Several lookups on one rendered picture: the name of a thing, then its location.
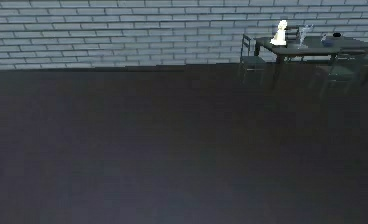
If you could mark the dark green chair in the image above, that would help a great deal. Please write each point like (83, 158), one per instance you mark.
(340, 70)
(250, 61)
(292, 32)

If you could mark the white statuette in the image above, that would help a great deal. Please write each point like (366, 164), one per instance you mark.
(280, 34)

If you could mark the clear glass vase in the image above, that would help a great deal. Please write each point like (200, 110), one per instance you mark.
(303, 36)

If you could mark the dark green dining table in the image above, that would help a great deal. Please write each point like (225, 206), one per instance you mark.
(312, 47)

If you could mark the dark blue bowl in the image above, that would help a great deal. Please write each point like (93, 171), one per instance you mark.
(329, 41)

